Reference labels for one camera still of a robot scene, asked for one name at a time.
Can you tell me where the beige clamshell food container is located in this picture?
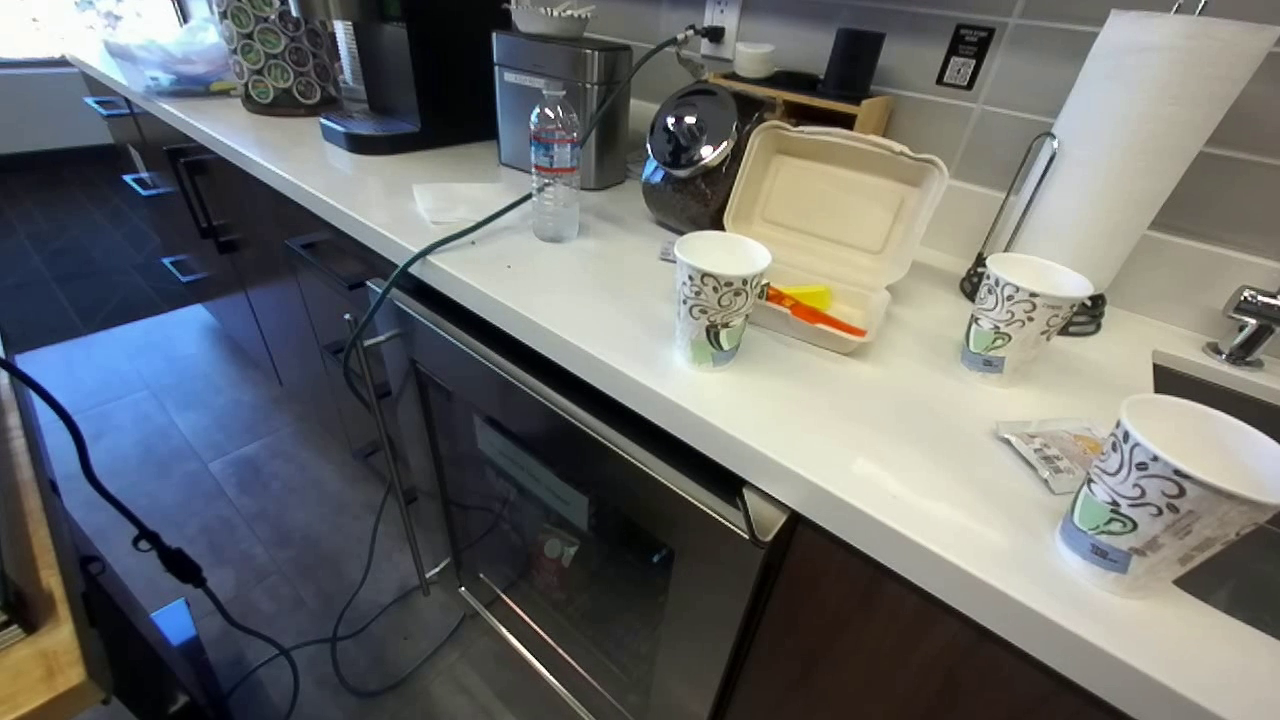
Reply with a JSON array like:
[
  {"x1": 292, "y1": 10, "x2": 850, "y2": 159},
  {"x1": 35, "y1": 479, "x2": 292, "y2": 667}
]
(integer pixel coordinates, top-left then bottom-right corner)
[{"x1": 714, "y1": 116, "x2": 951, "y2": 355}]

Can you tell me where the silver metal container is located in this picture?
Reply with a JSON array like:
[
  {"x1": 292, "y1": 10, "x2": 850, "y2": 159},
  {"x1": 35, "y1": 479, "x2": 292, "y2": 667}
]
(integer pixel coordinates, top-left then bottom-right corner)
[{"x1": 488, "y1": 27, "x2": 636, "y2": 193}]

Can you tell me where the stainless steel dishwasher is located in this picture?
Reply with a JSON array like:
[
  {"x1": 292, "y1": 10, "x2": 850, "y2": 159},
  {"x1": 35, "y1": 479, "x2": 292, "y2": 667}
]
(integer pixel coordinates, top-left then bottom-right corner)
[{"x1": 384, "y1": 285, "x2": 792, "y2": 720}]

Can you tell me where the yellow plastic utensil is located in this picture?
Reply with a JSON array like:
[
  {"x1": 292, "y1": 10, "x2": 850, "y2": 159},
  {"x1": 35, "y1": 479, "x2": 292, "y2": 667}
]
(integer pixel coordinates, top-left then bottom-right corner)
[{"x1": 777, "y1": 282, "x2": 838, "y2": 314}]

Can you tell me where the orange plastic utensil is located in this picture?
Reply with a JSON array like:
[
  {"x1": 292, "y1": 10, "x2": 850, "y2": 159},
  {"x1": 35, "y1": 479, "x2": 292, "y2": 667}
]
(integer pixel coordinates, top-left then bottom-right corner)
[{"x1": 761, "y1": 285, "x2": 871, "y2": 341}]

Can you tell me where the clear plastic water bottle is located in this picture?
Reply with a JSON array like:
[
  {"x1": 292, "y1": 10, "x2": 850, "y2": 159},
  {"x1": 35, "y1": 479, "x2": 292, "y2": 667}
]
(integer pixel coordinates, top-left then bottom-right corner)
[{"x1": 522, "y1": 81, "x2": 589, "y2": 249}]

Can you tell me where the black glossy round appliance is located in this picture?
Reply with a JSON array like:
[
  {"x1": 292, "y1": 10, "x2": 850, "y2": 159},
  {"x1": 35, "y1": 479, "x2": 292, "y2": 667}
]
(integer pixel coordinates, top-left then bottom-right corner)
[{"x1": 636, "y1": 83, "x2": 769, "y2": 238}]

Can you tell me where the wooden countertop rack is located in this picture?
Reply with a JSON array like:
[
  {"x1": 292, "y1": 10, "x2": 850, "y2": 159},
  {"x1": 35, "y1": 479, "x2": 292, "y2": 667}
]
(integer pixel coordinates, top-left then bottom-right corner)
[{"x1": 698, "y1": 74, "x2": 894, "y2": 139}]

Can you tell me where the dark drawer cabinet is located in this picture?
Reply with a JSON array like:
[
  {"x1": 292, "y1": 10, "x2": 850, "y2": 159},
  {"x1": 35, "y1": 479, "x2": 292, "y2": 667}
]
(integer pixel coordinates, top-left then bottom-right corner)
[{"x1": 77, "y1": 78, "x2": 410, "y2": 472}]

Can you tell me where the black coffee machine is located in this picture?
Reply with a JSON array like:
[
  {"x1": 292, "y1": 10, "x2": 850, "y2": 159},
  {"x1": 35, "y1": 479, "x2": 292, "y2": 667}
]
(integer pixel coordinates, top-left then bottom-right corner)
[{"x1": 315, "y1": 0, "x2": 502, "y2": 156}]

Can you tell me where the black box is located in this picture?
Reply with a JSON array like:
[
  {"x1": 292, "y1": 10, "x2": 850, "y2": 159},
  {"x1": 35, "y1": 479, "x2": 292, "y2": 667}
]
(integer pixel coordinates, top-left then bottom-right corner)
[{"x1": 817, "y1": 23, "x2": 889, "y2": 105}]

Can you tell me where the dark base cabinet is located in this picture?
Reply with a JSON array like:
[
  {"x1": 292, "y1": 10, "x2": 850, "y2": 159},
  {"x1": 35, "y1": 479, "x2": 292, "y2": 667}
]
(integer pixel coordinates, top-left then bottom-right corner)
[{"x1": 714, "y1": 514, "x2": 1136, "y2": 720}]

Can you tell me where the silver snack packet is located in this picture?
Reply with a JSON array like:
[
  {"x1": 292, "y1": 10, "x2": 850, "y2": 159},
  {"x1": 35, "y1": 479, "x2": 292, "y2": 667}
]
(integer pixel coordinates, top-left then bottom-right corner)
[{"x1": 991, "y1": 413, "x2": 1115, "y2": 496}]

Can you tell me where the patterned pod holder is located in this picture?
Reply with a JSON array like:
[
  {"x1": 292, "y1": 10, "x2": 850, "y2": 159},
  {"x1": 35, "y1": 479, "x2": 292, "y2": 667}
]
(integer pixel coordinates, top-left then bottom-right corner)
[{"x1": 213, "y1": 0, "x2": 344, "y2": 119}]

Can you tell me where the large patterned paper cup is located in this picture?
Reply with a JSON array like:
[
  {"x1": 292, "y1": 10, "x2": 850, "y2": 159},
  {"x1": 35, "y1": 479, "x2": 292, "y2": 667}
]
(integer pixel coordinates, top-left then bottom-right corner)
[{"x1": 1054, "y1": 387, "x2": 1280, "y2": 592}]

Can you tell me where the white paper towel roll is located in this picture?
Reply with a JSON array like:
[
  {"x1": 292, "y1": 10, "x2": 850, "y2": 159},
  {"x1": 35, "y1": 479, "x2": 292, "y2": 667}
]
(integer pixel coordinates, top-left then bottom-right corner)
[{"x1": 1004, "y1": 10, "x2": 1280, "y2": 298}]

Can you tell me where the clear plastic bag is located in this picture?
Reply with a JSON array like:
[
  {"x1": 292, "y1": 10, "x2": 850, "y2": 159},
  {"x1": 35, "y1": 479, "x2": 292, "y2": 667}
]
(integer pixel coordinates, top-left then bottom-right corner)
[{"x1": 95, "y1": 12, "x2": 245, "y2": 100}]

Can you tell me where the chrome sink faucet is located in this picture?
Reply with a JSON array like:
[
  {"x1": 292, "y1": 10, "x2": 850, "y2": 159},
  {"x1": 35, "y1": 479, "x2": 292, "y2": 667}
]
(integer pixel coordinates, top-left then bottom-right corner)
[{"x1": 1205, "y1": 282, "x2": 1280, "y2": 372}]

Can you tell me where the steel kitchen sink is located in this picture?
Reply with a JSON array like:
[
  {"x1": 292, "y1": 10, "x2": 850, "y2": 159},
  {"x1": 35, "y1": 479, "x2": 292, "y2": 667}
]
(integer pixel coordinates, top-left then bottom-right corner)
[{"x1": 1153, "y1": 353, "x2": 1280, "y2": 643}]

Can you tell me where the white cabinet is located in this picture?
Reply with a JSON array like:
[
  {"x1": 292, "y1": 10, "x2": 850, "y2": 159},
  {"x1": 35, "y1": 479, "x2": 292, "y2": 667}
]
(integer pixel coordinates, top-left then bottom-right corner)
[{"x1": 0, "y1": 58, "x2": 90, "y2": 159}]

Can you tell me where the light wooden platform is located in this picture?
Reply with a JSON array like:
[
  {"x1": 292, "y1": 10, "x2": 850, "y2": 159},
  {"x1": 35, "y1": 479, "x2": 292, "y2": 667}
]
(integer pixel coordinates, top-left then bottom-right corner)
[{"x1": 0, "y1": 383, "x2": 95, "y2": 720}]

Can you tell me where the teal power cable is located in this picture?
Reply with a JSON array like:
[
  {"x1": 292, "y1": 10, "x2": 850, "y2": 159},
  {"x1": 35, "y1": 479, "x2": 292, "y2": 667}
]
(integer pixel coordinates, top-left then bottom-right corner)
[{"x1": 325, "y1": 27, "x2": 712, "y2": 706}]

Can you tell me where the black drawer handle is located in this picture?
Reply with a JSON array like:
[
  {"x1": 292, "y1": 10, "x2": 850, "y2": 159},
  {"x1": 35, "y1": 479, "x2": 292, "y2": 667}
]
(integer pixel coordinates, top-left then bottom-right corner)
[{"x1": 283, "y1": 231, "x2": 351, "y2": 273}]

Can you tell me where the white wall outlet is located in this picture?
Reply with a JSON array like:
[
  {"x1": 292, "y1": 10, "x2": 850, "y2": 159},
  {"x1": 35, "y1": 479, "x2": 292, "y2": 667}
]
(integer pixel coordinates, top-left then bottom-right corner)
[{"x1": 695, "y1": 0, "x2": 744, "y2": 51}]

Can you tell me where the black wire towel holder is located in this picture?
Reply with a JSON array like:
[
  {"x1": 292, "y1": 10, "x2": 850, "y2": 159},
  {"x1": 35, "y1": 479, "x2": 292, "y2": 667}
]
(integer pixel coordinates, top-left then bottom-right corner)
[{"x1": 956, "y1": 130, "x2": 1110, "y2": 341}]

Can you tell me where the tall black cabinet handle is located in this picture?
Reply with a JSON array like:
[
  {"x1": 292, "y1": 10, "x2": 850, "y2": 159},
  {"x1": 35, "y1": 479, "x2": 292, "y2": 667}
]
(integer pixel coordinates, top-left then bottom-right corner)
[{"x1": 162, "y1": 143, "x2": 241, "y2": 255}]

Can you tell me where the black floor cable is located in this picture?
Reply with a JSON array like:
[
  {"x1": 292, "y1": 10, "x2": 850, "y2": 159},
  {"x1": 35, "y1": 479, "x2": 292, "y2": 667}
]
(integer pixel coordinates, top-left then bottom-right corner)
[{"x1": 0, "y1": 355, "x2": 304, "y2": 720}]

